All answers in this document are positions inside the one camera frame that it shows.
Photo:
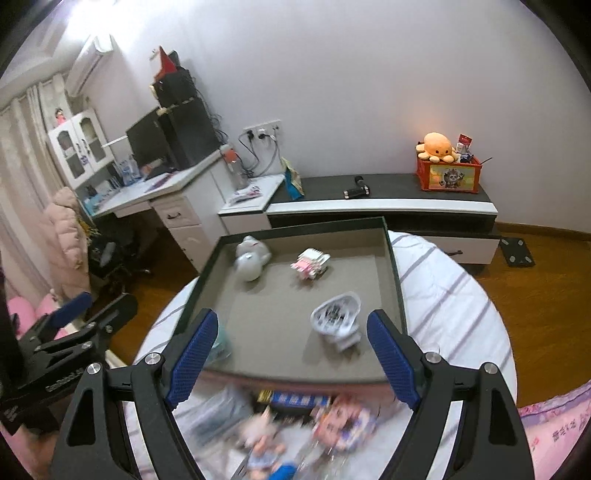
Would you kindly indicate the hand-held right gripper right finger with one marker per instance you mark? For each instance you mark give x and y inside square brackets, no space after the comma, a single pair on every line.
[392,360]

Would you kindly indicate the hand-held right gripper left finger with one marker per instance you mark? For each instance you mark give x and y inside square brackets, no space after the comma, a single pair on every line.
[194,360]

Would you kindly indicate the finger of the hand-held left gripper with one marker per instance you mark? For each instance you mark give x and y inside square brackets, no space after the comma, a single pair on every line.
[69,310]
[111,318]

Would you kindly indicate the teal plastic jar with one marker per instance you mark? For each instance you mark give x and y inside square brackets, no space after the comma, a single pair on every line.
[221,344]

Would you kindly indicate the clear plastic box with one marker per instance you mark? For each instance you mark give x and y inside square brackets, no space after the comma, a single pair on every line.
[221,410]

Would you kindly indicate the colourful cartoon packet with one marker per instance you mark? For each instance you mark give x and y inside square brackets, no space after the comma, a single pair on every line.
[344,417]

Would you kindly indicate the pink box with dark rim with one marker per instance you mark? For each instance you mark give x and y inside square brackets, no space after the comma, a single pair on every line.
[277,332]

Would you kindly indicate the blue yellow small box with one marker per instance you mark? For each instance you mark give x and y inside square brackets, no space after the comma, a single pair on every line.
[295,399]

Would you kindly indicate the pink cushion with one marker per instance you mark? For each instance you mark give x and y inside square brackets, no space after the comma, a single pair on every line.
[27,316]

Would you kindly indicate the black office chair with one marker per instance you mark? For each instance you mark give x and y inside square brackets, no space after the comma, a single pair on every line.
[113,256]

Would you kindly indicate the pink puffer jacket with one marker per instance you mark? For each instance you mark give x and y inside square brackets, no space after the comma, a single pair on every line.
[64,244]

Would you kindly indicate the white cup-shaped figurine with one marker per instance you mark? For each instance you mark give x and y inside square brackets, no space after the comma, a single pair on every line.
[334,318]

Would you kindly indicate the white teapot toy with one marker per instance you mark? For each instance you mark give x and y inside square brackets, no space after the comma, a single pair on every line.
[251,261]

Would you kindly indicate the white desk with drawers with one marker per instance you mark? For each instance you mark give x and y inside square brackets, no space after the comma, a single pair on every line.
[184,217]

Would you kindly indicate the pink white small packet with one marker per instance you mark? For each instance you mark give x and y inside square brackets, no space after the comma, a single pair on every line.
[309,265]

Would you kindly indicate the light curtain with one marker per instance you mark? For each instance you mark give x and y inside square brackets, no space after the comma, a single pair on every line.
[23,175]

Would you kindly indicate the small white cabinet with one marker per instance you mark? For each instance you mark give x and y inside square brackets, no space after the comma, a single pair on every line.
[244,217]

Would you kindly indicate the white glass-door cabinet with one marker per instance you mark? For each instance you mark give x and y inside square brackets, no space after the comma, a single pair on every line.
[81,147]

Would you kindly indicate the black floor scale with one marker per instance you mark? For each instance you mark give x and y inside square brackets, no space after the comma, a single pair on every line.
[518,253]

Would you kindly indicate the black white low cabinet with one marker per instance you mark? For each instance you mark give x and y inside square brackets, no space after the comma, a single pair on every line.
[392,189]

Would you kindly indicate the black massage gun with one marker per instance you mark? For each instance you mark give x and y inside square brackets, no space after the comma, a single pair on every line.
[356,190]

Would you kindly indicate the magazine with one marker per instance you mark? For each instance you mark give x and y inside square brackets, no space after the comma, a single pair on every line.
[247,194]

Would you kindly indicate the pink printed blanket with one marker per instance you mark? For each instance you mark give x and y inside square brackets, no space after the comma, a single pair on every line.
[554,429]

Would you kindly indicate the black monitor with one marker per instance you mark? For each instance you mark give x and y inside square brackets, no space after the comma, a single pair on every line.
[145,138]

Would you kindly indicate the red storage crate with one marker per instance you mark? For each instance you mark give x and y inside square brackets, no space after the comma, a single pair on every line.
[450,177]

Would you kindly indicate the orange-capped water bottle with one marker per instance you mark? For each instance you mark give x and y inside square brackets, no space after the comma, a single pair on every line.
[232,168]

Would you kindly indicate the small pink doll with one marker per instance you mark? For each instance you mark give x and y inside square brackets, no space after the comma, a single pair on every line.
[59,116]

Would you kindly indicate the black computer tower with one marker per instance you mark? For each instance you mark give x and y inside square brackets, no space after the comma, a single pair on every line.
[189,131]

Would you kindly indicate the blue yellow bag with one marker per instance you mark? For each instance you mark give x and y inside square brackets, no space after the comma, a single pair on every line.
[293,182]

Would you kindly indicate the orange octopus plush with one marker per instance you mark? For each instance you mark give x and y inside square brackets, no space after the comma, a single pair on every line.
[436,145]

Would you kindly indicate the red white small carton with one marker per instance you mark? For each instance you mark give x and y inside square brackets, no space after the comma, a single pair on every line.
[465,142]

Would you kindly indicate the black box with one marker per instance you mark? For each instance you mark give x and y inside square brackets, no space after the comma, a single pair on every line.
[173,87]

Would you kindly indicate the white air conditioner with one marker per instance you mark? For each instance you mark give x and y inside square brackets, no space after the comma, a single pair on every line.
[87,64]

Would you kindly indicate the red pointed object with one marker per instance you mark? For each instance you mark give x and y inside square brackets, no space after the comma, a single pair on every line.
[165,62]

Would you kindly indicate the wall power outlet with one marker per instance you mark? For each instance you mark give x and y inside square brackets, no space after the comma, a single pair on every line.
[261,129]

